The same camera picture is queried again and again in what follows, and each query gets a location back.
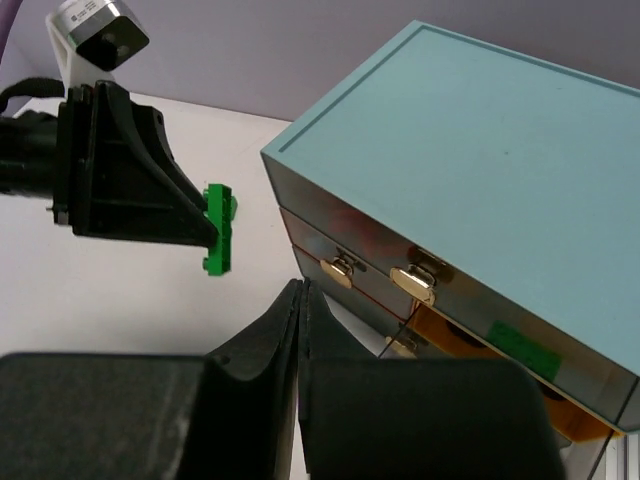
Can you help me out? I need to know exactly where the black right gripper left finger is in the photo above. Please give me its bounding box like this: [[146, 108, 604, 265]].
[[1, 280, 303, 479]]

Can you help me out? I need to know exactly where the green lego plate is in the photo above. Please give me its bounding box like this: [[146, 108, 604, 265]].
[[203, 184, 238, 276]]

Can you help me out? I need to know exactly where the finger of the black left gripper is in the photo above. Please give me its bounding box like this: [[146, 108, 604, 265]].
[[87, 82, 219, 247]]

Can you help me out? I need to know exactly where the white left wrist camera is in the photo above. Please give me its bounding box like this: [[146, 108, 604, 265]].
[[45, 0, 150, 88]]

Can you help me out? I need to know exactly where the green long lego brick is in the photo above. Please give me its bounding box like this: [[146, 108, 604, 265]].
[[487, 321, 562, 382]]

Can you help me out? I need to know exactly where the teal drawer organizer box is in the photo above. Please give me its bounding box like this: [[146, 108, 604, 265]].
[[261, 21, 639, 433]]

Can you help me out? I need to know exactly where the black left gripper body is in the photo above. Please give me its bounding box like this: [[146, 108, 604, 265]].
[[51, 85, 100, 235]]

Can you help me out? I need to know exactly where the clear left middle drawer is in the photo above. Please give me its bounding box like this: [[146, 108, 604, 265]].
[[293, 243, 414, 319]]

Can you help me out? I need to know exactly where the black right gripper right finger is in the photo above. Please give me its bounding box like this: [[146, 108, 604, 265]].
[[298, 281, 565, 479]]

